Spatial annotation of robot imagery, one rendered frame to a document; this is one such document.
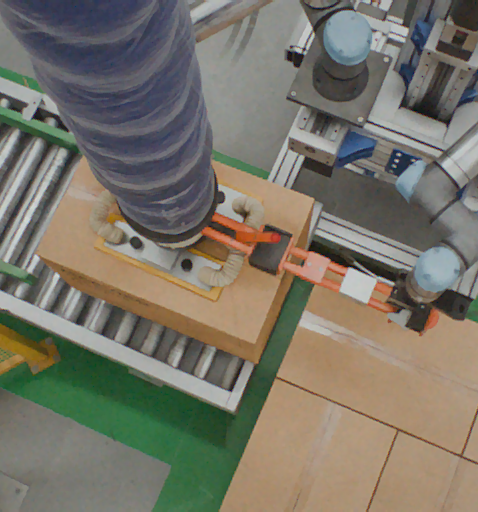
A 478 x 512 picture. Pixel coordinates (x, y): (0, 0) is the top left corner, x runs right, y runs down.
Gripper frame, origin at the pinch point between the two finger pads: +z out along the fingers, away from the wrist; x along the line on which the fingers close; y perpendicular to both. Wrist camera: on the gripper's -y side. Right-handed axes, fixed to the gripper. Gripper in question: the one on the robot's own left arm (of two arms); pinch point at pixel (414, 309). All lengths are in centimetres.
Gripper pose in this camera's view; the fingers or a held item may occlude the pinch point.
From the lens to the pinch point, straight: 180.8
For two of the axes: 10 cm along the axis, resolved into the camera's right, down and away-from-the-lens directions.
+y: -9.1, -3.9, 1.3
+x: -4.1, 8.8, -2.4
